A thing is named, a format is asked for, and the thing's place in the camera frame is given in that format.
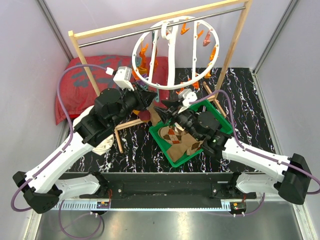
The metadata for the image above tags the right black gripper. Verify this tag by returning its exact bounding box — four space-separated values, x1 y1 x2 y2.
153 98 203 141

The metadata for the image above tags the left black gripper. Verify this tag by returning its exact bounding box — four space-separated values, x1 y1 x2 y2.
110 81 158 128

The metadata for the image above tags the orange sock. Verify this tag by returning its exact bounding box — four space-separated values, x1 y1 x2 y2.
138 43 149 75

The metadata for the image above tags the tan sock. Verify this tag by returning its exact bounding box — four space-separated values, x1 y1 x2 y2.
166 134 203 163
148 107 162 126

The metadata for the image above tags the white round sock hanger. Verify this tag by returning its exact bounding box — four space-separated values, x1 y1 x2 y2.
131 16 220 90

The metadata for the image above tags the purple striped sock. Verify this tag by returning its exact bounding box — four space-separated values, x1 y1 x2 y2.
132 110 151 123

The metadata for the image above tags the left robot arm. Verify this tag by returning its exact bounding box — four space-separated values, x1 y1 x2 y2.
12 84 157 214

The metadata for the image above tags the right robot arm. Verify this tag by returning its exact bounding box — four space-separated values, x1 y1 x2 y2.
155 101 312 205

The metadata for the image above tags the argyle patterned sock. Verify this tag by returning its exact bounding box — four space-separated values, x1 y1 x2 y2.
157 126 187 145

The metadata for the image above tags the green plastic tray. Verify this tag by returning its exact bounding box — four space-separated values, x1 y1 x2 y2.
149 99 233 168

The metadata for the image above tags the white crumpled cloth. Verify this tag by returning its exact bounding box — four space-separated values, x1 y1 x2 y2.
73 115 114 155

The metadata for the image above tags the red patterned pillow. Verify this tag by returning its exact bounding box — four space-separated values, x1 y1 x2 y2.
60 55 169 119

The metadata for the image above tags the wooden clothes rack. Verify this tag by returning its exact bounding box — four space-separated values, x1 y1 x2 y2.
67 0 254 154

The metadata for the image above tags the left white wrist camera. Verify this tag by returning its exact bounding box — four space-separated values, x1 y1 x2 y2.
105 66 134 91

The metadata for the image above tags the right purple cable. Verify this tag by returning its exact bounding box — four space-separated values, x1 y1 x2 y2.
189 89 320 195

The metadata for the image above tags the purple cable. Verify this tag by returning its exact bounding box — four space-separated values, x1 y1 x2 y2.
189 89 320 195
11 64 108 213

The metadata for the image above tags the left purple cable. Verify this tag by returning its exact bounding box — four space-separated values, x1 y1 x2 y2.
11 64 108 213

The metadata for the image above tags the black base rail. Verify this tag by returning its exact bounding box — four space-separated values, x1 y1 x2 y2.
55 172 257 212

